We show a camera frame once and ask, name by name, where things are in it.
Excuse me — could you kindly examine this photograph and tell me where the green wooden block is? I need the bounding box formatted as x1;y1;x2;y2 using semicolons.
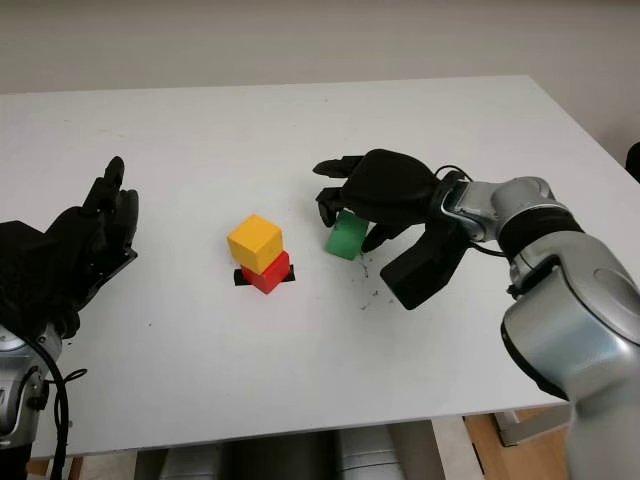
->
325;209;369;261

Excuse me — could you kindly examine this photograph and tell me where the grey metal table frame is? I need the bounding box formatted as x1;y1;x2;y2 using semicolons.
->
492;409;569;447

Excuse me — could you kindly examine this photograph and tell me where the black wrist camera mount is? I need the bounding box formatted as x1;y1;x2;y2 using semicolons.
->
379;219;474;311
0;219;67;334

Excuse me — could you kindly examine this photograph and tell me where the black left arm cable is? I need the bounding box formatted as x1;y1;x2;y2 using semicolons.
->
29;339;89;480

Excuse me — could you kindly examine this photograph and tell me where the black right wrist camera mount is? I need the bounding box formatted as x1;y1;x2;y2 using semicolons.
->
379;219;474;311

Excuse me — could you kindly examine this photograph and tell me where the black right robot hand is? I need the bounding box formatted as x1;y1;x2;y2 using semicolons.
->
313;148;445;254

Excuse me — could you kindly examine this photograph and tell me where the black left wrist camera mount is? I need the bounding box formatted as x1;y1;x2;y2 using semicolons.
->
0;219;67;334

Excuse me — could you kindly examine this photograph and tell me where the black round object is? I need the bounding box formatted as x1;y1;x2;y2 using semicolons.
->
624;142;640;184

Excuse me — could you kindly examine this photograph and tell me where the black tape strip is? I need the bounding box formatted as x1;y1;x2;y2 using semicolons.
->
233;268;296;288

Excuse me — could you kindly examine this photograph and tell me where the grey robot thigh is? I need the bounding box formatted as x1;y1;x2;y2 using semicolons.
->
335;427;401;480
158;443;225;480

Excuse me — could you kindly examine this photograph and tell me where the white table leg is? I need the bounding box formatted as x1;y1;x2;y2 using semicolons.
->
432;417;474;480
47;457;75;480

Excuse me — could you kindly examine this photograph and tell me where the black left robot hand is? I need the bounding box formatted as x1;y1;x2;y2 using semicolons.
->
44;155;140;341

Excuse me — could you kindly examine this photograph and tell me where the red wooden block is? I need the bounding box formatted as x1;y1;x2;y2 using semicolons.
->
241;249;293;295

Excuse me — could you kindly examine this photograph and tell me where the yellow wooden block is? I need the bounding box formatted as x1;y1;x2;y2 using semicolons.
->
226;214;284;274

